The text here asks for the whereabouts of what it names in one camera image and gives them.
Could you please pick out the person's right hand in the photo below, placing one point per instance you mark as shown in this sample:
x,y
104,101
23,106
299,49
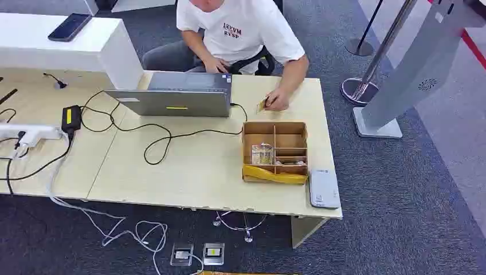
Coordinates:
x,y
215,64

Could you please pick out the person's left hand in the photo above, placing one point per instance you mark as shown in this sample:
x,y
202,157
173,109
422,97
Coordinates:
x,y
278,100

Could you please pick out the gold card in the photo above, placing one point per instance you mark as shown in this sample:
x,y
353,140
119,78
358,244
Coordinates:
x,y
262,104

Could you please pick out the person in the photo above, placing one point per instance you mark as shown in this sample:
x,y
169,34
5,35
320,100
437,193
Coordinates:
x,y
243,34

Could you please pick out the black office chair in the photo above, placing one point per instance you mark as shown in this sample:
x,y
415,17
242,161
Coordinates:
x,y
262,62

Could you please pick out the grey laptop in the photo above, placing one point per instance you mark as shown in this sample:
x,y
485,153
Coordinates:
x,y
178,96

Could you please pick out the wooden card box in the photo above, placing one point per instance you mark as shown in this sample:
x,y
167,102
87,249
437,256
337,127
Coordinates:
x,y
275,151

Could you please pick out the yellow padded envelope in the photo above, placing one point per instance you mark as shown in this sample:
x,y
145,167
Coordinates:
x,y
274,176

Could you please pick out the grey card reader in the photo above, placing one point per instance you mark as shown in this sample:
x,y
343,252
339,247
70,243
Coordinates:
x,y
324,188

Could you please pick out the chrome chair base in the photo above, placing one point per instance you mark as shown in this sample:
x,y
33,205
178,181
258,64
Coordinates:
x,y
240,227

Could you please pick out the grey kiosk stand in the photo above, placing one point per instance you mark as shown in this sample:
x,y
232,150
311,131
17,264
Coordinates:
x,y
414,72

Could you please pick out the white raised counter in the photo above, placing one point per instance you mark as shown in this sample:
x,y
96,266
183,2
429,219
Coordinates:
x,y
72,49

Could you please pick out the black smartphone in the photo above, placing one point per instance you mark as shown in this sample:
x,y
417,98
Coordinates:
x,y
70,27

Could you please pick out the black power adapter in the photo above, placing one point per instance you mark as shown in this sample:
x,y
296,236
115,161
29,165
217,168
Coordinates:
x,y
71,118

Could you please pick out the floor socket box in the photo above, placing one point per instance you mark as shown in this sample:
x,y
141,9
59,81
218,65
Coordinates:
x,y
213,254
182,254

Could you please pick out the white power strip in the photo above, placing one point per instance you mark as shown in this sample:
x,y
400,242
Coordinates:
x,y
30,133

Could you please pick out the black pen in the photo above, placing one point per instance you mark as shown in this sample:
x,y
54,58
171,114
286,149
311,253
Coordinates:
x,y
7,96

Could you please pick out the chrome stanchion post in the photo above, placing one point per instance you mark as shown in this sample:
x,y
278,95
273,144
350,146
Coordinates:
x,y
370,64

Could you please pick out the black stanchion post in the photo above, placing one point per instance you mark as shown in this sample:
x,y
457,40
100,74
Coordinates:
x,y
362,38

